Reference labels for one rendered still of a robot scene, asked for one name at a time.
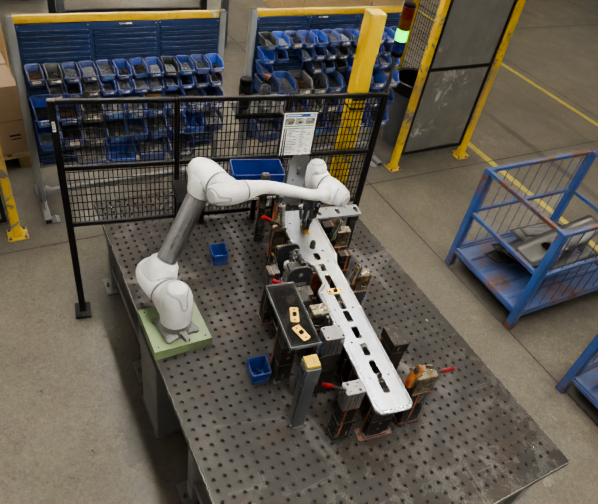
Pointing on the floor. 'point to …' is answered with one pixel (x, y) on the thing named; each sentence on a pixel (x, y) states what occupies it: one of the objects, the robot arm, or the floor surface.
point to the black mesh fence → (185, 154)
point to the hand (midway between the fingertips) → (306, 223)
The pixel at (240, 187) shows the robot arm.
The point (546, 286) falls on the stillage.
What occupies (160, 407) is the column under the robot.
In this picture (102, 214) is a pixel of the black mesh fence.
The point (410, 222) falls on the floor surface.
